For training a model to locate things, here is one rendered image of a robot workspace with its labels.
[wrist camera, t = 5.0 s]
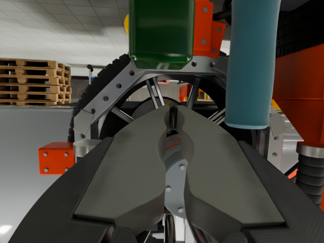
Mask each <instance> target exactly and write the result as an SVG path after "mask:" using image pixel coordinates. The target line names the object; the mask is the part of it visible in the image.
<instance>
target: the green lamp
mask: <svg viewBox="0 0 324 243"><path fill-rule="evenodd" d="M194 26H195V0H129V13H128V54H129V57H130V59H131V61H132V63H133V65H134V66H135V67H136V68H139V69H167V70H180V69H182V68H183V67H184V66H186V65H187V64H188V63H189V62H190V61H191V60H192V58H193V48H194Z"/></svg>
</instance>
